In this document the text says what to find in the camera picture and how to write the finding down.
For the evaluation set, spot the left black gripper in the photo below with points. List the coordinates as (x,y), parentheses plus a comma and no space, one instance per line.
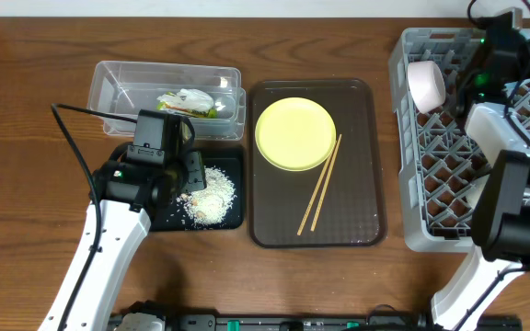
(195,170)

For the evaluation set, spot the white napkin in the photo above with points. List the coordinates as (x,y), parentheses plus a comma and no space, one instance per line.
(187,99)

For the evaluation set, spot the green snack wrapper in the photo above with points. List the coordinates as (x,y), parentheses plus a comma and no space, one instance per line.
(211,114)

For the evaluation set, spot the rice food scraps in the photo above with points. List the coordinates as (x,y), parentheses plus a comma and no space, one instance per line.
(210,205)

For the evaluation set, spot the pink bowl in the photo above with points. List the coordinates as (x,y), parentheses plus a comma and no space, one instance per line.
(426,85)

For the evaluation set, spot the yellow plate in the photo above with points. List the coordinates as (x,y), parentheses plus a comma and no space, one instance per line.
(295,134)

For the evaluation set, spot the pale green cup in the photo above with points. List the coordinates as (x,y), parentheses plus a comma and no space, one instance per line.
(476,187)

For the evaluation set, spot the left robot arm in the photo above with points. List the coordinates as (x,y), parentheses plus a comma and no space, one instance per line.
(134,188)

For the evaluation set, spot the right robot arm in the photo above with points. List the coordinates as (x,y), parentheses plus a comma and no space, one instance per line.
(500,228)

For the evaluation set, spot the grey dishwasher rack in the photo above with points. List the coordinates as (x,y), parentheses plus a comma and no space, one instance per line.
(439,164)

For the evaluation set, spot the clear plastic bin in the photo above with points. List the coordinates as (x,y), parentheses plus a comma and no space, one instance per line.
(125,88)

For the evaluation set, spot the black plastic tray bin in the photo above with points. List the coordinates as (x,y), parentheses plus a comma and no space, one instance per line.
(231,162)

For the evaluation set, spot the dark brown serving tray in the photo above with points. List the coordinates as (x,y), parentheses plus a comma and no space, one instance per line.
(354,212)

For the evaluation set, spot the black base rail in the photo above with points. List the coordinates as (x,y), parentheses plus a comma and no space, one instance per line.
(151,316)

